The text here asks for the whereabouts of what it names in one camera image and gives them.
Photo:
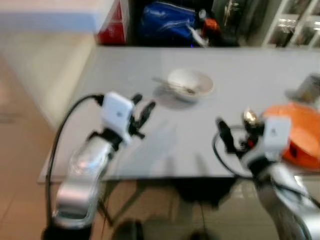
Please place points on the blue bag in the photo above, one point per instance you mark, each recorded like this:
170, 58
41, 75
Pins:
167, 22

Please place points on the black right robot foot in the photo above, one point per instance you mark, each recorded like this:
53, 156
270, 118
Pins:
202, 235

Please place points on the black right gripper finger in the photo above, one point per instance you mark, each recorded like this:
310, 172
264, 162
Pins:
222, 131
233, 144

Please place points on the orange plastic bowl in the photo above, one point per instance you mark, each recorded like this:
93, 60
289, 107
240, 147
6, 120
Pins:
302, 132

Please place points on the shiny metal spoon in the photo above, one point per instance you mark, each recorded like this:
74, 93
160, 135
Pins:
249, 117

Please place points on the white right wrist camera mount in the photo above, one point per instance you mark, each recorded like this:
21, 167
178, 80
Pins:
276, 136

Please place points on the black robot foot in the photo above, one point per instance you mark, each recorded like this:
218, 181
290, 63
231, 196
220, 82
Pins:
127, 231
202, 235

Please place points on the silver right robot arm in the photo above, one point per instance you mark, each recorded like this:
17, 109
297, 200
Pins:
280, 197

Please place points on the red box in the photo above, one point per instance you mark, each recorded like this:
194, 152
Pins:
111, 25

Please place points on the grey metal cup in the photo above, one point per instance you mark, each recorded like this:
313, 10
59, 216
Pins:
307, 89

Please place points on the orange and black tool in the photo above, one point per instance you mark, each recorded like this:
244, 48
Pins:
210, 25

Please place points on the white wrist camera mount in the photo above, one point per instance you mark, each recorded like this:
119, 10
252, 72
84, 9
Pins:
117, 112
276, 136

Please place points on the white ceramic bowl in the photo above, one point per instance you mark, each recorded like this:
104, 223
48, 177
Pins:
192, 81

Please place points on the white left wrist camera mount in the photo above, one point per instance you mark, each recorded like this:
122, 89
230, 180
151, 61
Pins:
117, 112

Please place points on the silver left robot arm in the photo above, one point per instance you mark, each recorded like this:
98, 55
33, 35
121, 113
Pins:
82, 170

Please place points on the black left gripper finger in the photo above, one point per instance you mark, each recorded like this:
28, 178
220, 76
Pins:
147, 112
136, 99

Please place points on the white glass-door cabinet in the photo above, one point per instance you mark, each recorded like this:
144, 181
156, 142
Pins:
295, 22

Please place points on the black left robot foot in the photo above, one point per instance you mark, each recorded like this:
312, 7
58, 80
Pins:
127, 231

